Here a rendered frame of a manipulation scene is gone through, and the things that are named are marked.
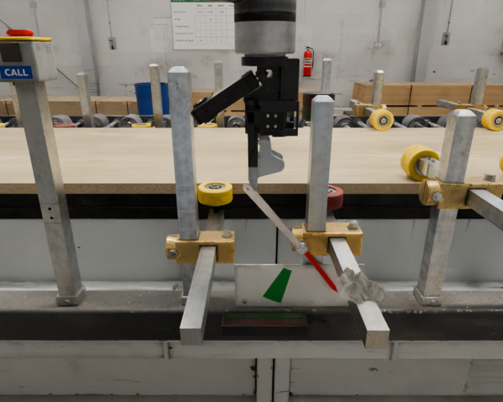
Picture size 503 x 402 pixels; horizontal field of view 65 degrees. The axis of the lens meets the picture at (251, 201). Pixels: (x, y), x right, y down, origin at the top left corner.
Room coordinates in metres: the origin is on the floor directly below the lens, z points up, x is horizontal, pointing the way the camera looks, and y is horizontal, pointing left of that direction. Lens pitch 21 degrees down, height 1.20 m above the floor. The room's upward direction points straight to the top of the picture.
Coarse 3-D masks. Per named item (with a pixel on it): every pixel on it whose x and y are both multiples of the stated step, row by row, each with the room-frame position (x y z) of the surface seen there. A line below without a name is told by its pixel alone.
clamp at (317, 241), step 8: (304, 224) 0.72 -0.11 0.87; (328, 224) 0.72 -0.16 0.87; (336, 224) 0.72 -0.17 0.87; (344, 224) 0.72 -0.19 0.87; (296, 232) 0.69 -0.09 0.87; (304, 232) 0.68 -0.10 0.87; (312, 232) 0.68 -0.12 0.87; (320, 232) 0.68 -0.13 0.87; (328, 232) 0.68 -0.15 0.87; (336, 232) 0.68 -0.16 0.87; (344, 232) 0.68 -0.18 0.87; (352, 232) 0.68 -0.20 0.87; (360, 232) 0.68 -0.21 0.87; (312, 240) 0.68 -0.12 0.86; (320, 240) 0.68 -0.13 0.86; (328, 240) 0.68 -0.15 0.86; (352, 240) 0.68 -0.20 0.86; (360, 240) 0.68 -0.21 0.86; (312, 248) 0.68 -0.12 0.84; (320, 248) 0.68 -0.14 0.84; (352, 248) 0.68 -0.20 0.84; (360, 248) 0.68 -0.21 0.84
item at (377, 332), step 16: (336, 240) 0.67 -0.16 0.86; (336, 256) 0.61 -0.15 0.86; (352, 256) 0.61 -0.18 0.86; (336, 272) 0.60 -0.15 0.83; (352, 304) 0.49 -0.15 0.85; (368, 304) 0.47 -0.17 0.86; (368, 320) 0.43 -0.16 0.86; (384, 320) 0.43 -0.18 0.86; (368, 336) 0.41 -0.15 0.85; (384, 336) 0.41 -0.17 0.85
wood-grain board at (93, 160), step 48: (0, 144) 1.30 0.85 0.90; (96, 144) 1.30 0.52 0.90; (144, 144) 1.30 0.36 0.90; (240, 144) 1.30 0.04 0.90; (288, 144) 1.30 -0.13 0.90; (336, 144) 1.30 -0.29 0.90; (384, 144) 1.30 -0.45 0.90; (432, 144) 1.30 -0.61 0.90; (480, 144) 1.30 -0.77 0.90; (0, 192) 0.90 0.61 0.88; (96, 192) 0.90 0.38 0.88; (144, 192) 0.90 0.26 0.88; (240, 192) 0.90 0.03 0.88; (288, 192) 0.90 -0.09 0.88; (384, 192) 0.90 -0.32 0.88
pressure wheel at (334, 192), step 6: (330, 186) 0.85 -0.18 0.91; (330, 192) 0.82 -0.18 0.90; (336, 192) 0.81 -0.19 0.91; (342, 192) 0.81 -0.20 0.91; (330, 198) 0.79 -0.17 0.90; (336, 198) 0.79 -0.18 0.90; (342, 198) 0.81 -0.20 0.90; (330, 204) 0.79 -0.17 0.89; (336, 204) 0.79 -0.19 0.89; (342, 204) 0.81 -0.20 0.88; (330, 210) 0.79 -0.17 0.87
